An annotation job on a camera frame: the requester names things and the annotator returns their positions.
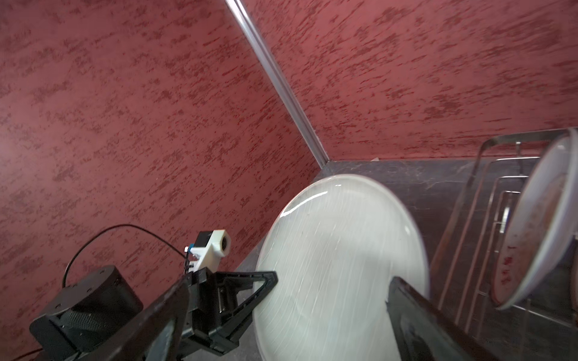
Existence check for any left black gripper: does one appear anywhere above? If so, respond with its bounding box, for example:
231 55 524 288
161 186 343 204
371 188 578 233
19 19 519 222
178 268 278 356

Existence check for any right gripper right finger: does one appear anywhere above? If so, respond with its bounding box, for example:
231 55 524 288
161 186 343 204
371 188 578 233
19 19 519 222
387 277 497 360

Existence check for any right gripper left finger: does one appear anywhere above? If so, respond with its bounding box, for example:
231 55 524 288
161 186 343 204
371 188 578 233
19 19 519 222
79 278 190 360

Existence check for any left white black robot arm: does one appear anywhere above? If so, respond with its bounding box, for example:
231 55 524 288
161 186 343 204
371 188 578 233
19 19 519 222
30 266 278 360

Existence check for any orange sunburst white plate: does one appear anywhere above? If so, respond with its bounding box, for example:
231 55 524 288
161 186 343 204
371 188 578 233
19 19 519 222
492 128 577 310

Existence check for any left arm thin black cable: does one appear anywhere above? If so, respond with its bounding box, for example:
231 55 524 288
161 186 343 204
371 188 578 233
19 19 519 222
62 223 188 290

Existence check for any steel wire dish rack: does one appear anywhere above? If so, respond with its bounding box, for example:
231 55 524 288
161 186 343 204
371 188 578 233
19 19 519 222
430 128 577 360

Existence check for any left aluminium corner post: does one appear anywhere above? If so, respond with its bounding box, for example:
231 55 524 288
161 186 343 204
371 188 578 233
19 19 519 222
225 0 330 168

